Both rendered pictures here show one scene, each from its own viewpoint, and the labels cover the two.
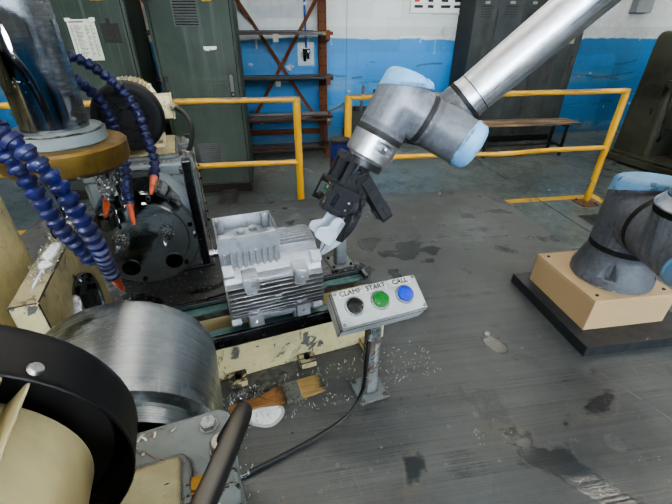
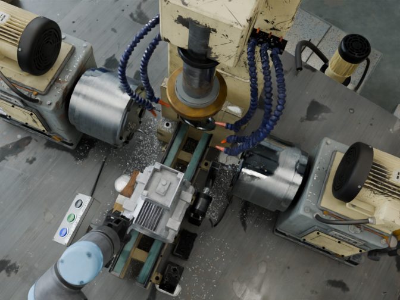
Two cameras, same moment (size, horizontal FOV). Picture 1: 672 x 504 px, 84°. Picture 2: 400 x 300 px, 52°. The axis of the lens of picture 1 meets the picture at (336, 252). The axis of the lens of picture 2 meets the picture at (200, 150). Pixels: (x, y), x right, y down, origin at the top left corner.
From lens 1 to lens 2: 1.30 m
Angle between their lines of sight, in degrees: 72
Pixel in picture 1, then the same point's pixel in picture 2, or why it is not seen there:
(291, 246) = (141, 207)
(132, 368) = (88, 96)
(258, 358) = not seen: hidden behind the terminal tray
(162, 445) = (53, 92)
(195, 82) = not seen: outside the picture
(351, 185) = not seen: hidden behind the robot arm
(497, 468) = (16, 244)
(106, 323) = (116, 96)
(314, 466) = (84, 183)
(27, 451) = (16, 50)
